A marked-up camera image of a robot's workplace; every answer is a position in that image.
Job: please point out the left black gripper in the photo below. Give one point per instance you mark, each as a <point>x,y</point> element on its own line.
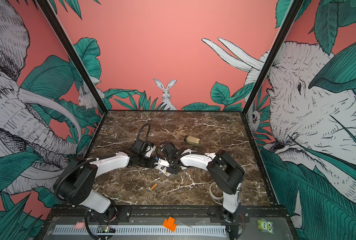
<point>150,165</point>

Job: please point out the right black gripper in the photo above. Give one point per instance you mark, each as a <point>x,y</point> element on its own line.
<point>171,171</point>

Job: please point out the white red remote control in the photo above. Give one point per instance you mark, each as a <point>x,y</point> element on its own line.
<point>163,169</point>

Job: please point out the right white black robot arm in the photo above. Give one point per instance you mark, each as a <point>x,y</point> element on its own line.
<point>224,170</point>

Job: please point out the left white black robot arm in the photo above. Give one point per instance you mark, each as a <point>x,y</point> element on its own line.
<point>74,185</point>

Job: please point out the orange toy brick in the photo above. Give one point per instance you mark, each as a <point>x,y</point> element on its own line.
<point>170,224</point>

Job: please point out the small green circuit board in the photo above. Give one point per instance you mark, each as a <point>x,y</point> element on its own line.
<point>106,229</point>

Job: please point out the green owl toy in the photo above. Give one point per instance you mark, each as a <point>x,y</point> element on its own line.
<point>265,226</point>

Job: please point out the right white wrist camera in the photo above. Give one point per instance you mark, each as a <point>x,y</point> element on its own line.
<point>163,162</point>

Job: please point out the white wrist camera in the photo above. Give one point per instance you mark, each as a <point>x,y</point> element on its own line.
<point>149,150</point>
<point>163,162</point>

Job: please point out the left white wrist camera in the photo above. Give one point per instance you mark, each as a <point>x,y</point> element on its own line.
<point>149,150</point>

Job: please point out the black front mounting rail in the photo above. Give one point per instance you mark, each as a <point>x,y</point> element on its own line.
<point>216,213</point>

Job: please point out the white slotted cable duct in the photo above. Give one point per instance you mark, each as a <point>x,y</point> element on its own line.
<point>126,230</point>

